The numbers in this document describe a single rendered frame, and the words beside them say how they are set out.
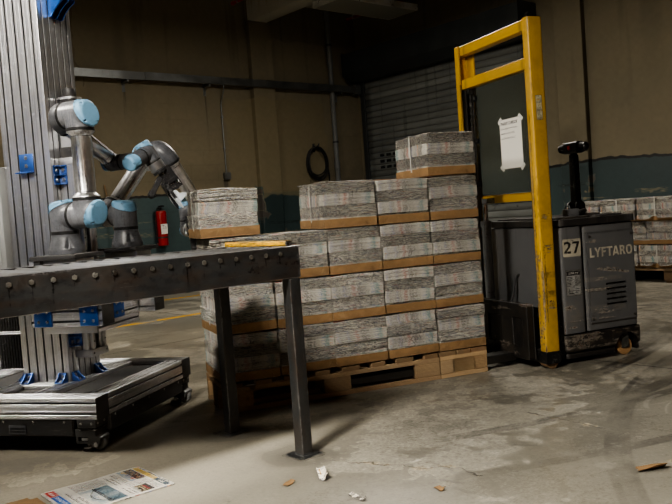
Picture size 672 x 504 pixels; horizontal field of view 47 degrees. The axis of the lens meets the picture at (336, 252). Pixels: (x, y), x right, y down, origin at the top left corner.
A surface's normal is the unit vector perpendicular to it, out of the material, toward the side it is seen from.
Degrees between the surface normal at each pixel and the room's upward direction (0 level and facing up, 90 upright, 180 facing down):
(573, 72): 90
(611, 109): 90
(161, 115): 90
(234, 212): 90
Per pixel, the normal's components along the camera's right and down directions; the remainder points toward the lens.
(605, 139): -0.76, 0.09
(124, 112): 0.65, 0.00
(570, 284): 0.37, 0.02
